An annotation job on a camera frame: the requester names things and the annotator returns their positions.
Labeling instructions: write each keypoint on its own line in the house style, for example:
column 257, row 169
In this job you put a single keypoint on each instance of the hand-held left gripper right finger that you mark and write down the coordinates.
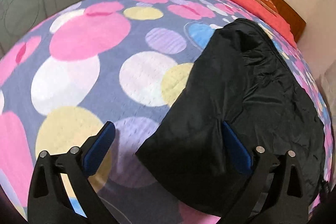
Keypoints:
column 236, row 145

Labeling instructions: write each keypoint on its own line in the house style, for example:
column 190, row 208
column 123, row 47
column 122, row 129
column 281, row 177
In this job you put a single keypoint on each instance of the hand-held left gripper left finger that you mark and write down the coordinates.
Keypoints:
column 101, row 144

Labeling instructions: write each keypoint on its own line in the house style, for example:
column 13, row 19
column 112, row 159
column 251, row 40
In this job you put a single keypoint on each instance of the black puffer jacket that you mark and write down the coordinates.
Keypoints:
column 236, row 87

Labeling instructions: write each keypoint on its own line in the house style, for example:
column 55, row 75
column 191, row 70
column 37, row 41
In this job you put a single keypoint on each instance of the colourful dotted bedspread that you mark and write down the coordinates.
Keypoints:
column 92, row 56

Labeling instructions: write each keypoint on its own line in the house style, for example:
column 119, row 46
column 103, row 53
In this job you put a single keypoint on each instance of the red pillow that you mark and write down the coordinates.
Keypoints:
column 244, row 2

